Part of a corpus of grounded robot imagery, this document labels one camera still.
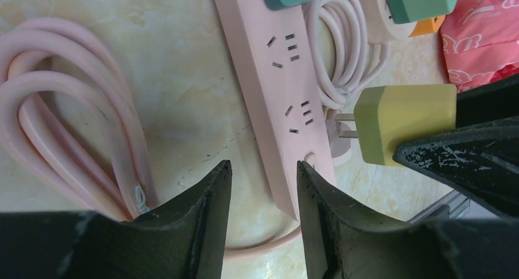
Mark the pink plastic bag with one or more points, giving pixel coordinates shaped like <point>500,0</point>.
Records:
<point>480,42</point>

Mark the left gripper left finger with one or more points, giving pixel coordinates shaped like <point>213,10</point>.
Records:
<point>183,238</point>

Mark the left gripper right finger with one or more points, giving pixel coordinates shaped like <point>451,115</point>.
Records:
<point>344,238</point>

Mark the yellow charger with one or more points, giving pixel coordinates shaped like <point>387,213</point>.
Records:
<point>386,116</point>

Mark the orange power strip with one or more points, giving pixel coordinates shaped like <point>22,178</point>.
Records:
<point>428,26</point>

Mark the pink long power strip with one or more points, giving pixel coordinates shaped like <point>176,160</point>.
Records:
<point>271,56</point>

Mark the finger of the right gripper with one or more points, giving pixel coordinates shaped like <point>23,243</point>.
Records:
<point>479,161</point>
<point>490,102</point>

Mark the pink round power strip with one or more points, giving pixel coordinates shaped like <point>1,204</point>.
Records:
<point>349,24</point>

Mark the green charger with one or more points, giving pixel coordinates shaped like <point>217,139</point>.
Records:
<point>408,11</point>

